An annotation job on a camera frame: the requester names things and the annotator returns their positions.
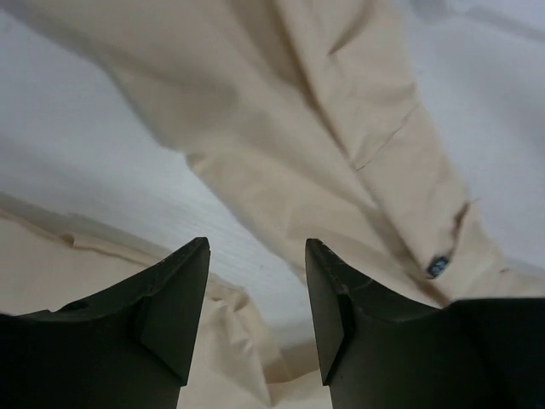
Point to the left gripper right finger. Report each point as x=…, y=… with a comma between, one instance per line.
x=379, y=349

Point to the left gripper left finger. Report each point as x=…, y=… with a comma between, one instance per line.
x=128, y=346

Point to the beige trousers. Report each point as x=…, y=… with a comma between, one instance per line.
x=301, y=117

